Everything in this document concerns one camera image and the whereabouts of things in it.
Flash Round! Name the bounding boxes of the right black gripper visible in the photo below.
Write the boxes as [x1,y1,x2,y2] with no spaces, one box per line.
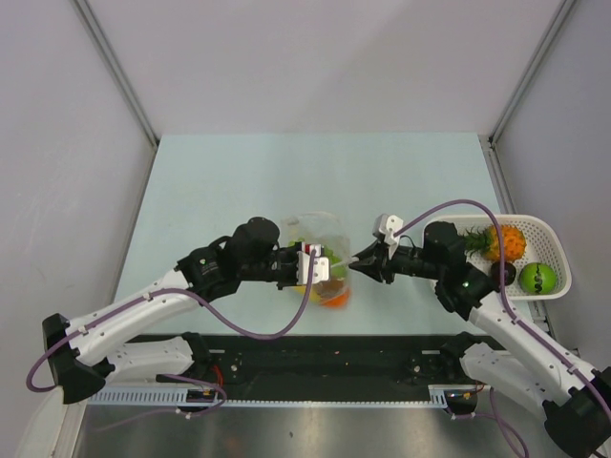
[349,237,443,284]

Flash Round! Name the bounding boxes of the green grape bunch toy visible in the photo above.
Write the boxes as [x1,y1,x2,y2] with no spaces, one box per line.
[288,238,349,281]

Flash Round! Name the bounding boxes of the clear zip top bag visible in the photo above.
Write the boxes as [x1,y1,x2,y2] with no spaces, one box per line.
[281,212,351,308]

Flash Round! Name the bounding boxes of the orange toy fruit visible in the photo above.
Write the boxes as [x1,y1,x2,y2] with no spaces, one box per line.
[319,289,351,308]

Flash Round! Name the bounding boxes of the dark purple plum toy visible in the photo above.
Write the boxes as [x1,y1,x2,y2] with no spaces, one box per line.
[490,261,516,286]

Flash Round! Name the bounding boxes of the yellow lemon toy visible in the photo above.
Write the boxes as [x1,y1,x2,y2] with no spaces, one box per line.
[292,284,321,303]

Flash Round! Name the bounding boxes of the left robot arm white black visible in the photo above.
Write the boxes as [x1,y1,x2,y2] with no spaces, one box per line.
[41,217,324,405]

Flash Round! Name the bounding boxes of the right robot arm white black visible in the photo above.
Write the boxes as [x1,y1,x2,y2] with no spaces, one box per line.
[349,216,610,457]

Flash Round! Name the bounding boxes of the pineapple toy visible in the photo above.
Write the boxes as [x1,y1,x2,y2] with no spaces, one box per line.
[463,224,527,262]

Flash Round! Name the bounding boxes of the green apple toy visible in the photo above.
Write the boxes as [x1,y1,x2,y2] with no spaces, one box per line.
[518,262,558,295]

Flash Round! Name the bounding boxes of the white perforated plastic basket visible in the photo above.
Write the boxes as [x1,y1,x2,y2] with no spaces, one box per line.
[426,214,572,302]

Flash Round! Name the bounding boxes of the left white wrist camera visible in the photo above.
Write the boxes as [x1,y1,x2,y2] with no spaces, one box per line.
[297,241,331,285]

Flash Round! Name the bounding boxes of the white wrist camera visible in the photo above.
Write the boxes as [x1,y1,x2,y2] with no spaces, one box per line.
[297,241,331,285]
[372,214,404,260]

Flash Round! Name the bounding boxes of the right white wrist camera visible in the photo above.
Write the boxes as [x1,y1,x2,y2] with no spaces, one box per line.
[372,214,404,260]

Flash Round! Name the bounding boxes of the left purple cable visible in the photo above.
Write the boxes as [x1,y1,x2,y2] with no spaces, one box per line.
[26,250,319,393]

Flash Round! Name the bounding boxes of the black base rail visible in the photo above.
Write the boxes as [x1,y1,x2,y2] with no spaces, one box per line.
[123,333,507,406]

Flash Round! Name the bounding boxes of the white slotted cable duct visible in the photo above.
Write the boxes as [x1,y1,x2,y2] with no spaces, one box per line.
[88,385,453,410]

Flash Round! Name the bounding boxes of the left aluminium frame post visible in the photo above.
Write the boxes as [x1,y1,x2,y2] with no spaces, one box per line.
[69,0,160,151]

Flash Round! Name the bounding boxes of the aluminium frame post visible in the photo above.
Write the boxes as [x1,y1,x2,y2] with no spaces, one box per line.
[487,0,580,145]
[69,0,160,151]

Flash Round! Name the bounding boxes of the right aluminium frame post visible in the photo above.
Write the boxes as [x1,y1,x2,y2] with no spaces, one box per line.
[487,0,580,145]

